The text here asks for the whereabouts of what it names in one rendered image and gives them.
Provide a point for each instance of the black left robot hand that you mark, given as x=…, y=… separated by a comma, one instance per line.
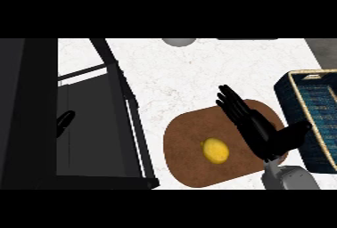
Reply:
x=64, y=121

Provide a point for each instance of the blue wicker basket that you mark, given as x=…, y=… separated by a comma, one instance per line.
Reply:
x=314, y=118

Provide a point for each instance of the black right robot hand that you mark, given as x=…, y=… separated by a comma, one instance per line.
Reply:
x=260, y=130

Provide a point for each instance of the grey round object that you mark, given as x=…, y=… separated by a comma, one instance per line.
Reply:
x=178, y=42

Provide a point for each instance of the large dark grey door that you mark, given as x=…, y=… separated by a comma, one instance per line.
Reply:
x=66, y=118

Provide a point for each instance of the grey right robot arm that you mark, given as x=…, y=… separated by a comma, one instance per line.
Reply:
x=288, y=178

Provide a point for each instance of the brown wooden cutting board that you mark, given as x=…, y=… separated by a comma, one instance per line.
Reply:
x=206, y=145

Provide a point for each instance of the yellow lemon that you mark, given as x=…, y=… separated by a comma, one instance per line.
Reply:
x=215, y=150

